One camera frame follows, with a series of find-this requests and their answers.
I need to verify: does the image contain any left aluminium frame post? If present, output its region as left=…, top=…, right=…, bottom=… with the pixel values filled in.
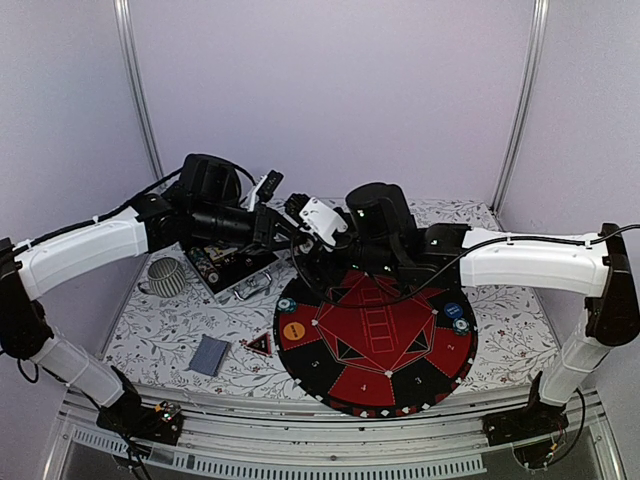
left=113, top=0, right=165, bottom=180

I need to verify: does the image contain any row of poker chips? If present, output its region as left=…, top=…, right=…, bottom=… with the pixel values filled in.
left=187, top=247, right=220, bottom=284

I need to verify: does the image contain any blue small blind button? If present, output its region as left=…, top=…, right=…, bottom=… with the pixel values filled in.
left=443, top=302, right=464, bottom=322

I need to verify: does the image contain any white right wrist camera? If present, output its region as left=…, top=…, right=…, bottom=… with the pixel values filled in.
left=285, top=193, right=348, bottom=251

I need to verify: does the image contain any boxed playing card deck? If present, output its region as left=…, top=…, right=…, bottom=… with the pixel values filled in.
left=204, top=245, right=237, bottom=262

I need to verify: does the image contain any black triangular all-in button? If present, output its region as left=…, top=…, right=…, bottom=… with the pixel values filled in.
left=244, top=332, right=272, bottom=357

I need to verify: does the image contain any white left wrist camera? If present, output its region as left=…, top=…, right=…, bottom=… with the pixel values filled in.
left=243, top=170, right=284, bottom=212

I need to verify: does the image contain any right aluminium frame post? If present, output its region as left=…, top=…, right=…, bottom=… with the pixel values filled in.
left=490, top=0, right=550, bottom=217

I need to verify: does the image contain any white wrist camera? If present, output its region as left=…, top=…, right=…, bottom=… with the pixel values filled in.
left=243, top=170, right=284, bottom=212
left=285, top=193, right=348, bottom=251

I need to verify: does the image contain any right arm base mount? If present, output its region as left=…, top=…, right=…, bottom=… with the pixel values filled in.
left=482, top=401, right=569, bottom=470

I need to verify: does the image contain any striped grey cup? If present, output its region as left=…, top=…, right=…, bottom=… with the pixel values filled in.
left=137, top=257, right=186, bottom=298

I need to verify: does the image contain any aluminium poker chip case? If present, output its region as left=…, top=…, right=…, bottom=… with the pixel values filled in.
left=183, top=245, right=280, bottom=304

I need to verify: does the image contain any orange big blind button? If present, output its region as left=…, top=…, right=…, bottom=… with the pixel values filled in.
left=282, top=322, right=306, bottom=342

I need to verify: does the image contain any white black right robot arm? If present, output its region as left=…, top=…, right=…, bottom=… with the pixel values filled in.
left=285, top=182, right=639, bottom=436

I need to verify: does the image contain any green fifty poker chip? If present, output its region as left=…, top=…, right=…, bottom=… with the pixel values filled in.
left=452, top=317, right=471, bottom=336

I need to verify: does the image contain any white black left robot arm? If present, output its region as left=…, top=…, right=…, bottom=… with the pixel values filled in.
left=1, top=154, right=291, bottom=434

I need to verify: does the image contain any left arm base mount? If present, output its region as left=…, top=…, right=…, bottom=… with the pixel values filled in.
left=96, top=367, right=184, bottom=446

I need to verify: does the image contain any round red black poker mat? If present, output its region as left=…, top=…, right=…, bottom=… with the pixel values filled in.
left=273, top=270, right=479, bottom=418

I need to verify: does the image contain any aluminium frame post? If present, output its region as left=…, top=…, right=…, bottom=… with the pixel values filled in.
left=113, top=0, right=165, bottom=180
left=490, top=0, right=550, bottom=217

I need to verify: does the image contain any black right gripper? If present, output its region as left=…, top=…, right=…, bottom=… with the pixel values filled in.
left=288, top=211, right=401, bottom=287

